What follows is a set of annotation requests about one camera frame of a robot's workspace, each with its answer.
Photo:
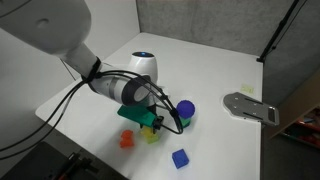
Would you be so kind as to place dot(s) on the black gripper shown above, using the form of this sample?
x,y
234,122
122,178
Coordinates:
x,y
151,109

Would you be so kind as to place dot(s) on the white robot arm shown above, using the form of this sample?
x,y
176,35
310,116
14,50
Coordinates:
x,y
50,23

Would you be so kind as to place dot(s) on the lime green block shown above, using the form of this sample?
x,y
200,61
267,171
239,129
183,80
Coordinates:
x,y
151,139

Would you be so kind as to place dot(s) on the small green block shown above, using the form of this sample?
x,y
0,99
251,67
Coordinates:
x,y
186,120

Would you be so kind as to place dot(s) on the blue cube block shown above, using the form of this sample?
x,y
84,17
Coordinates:
x,y
180,159

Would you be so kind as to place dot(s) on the red cube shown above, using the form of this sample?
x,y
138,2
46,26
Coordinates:
x,y
127,140

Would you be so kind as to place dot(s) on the purple spiky ball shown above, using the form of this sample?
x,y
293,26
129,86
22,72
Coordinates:
x,y
185,108

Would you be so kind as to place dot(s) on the black and red tool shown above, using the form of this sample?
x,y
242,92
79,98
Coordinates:
x,y
78,163

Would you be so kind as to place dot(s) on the grey metal mounting plate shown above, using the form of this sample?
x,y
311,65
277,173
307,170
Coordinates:
x,y
240,105

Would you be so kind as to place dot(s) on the pale yellow sticky note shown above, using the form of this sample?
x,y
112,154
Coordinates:
x,y
247,89

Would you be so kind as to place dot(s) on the black case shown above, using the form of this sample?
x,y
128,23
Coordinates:
x,y
30,163

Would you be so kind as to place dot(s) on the wooden shelf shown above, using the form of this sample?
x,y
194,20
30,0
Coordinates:
x,y
296,103

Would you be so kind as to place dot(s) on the black tripod pole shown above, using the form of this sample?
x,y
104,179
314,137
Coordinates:
x,y
278,30

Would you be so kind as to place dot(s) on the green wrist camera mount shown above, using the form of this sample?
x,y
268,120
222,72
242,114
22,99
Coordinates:
x,y
136,115

